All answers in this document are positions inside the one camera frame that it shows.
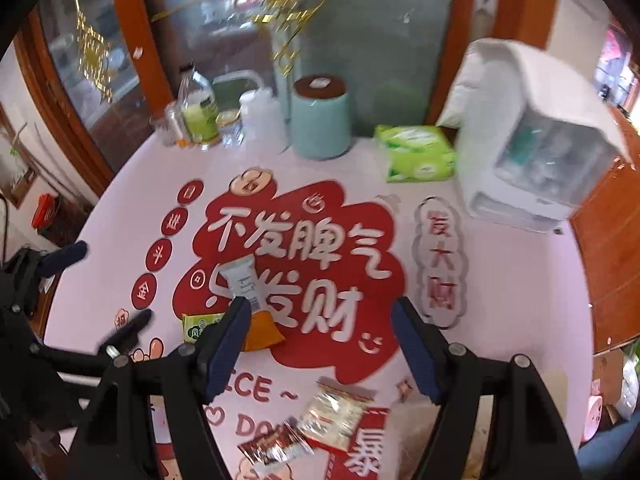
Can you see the orange white snack packet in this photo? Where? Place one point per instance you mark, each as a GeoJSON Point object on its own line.
{"type": "Point", "coordinates": [242, 281]}

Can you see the green label glass bottle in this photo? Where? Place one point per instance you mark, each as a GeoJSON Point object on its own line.
{"type": "Point", "coordinates": [198, 105]}

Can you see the brown small snack packet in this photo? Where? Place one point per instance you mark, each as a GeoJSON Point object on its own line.
{"type": "Point", "coordinates": [271, 452]}

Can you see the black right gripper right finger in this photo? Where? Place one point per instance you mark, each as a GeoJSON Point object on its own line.
{"type": "Point", "coordinates": [526, 437]}

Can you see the small glass jar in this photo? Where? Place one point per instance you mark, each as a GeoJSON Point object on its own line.
{"type": "Point", "coordinates": [230, 128]}

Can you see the white noodle snack packet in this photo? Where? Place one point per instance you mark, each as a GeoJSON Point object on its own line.
{"type": "Point", "coordinates": [333, 414]}

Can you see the blue fabric sofa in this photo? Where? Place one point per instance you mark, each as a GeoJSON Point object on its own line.
{"type": "Point", "coordinates": [612, 454]}

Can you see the pink plastic stool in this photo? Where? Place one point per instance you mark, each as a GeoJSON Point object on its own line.
{"type": "Point", "coordinates": [593, 418]}

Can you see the red cartoon table mat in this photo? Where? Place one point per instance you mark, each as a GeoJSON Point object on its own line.
{"type": "Point", "coordinates": [331, 260]}

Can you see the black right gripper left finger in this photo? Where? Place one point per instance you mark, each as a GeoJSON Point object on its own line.
{"type": "Point", "coordinates": [116, 438]}

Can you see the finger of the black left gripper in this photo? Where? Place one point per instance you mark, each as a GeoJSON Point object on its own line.
{"type": "Point", "coordinates": [48, 264]}
{"type": "Point", "coordinates": [126, 337]}

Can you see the green tissue pack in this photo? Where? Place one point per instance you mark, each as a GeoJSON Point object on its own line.
{"type": "Point", "coordinates": [416, 153]}

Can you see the mint green canister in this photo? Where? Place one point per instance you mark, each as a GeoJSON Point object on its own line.
{"type": "Point", "coordinates": [321, 127]}

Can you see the small green snack packet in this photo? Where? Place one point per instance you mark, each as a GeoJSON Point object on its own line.
{"type": "Point", "coordinates": [194, 325]}

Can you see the white plastic storage bin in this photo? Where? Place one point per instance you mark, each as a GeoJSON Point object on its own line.
{"type": "Point", "coordinates": [411, 423]}

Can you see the wooden wall cabinet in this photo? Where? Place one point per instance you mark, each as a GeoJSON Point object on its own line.
{"type": "Point", "coordinates": [606, 227]}

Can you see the white squeeze bottle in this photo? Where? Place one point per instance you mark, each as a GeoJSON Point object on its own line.
{"type": "Point", "coordinates": [262, 120]}

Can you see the white tabletop sterilizer cabinet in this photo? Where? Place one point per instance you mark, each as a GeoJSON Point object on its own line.
{"type": "Point", "coordinates": [533, 138]}

